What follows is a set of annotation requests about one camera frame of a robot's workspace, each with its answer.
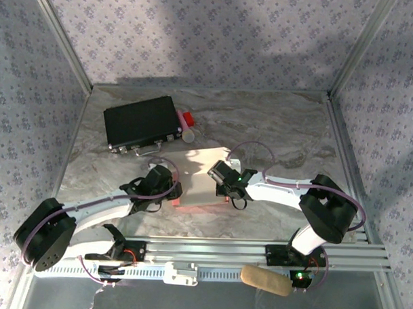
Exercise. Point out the pink paper box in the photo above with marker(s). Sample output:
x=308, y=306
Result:
x=199, y=174

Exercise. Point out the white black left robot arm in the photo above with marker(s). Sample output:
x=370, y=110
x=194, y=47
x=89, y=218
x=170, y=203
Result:
x=96, y=208

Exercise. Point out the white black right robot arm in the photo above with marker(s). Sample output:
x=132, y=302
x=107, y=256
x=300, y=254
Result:
x=280, y=191

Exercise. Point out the pink microphone with mesh head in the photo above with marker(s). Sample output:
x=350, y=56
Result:
x=187, y=135

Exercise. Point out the black ribbed carrying case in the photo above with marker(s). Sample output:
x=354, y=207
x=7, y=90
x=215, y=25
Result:
x=139, y=121

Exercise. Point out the red block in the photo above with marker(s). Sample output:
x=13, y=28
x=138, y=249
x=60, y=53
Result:
x=190, y=118

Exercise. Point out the white plastic clip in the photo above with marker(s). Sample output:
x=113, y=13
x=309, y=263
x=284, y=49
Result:
x=180, y=274

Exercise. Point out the tan foam pad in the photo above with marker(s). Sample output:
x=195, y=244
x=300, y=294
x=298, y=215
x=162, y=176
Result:
x=265, y=280

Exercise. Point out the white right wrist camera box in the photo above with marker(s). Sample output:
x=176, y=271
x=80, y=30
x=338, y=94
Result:
x=235, y=163

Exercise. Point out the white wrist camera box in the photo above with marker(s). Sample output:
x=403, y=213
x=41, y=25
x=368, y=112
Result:
x=153, y=165
x=235, y=163

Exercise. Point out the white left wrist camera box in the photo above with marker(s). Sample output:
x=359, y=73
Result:
x=153, y=165

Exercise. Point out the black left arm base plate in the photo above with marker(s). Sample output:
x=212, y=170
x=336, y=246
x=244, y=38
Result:
x=138, y=252

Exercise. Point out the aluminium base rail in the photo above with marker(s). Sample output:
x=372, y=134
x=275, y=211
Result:
x=206, y=249

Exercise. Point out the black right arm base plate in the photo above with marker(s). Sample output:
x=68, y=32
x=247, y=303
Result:
x=274, y=255

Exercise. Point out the aluminium frame post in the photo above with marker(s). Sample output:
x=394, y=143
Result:
x=61, y=34
x=363, y=44

